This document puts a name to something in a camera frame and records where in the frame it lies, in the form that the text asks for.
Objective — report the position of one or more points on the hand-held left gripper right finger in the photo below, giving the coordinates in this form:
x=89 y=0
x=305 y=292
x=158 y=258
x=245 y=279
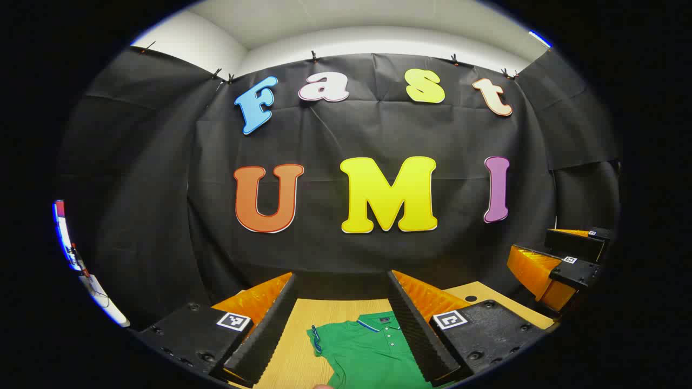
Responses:
x=411 y=329

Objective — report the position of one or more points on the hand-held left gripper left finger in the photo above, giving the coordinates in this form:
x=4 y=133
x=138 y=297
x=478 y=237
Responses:
x=270 y=329

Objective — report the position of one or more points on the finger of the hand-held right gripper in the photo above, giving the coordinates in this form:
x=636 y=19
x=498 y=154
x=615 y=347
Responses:
x=578 y=273
x=573 y=243

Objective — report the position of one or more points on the black backdrop cloth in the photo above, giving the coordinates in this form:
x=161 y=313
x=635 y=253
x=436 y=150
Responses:
x=378 y=124

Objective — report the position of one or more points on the green T-shirt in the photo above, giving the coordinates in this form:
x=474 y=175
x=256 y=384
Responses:
x=362 y=351

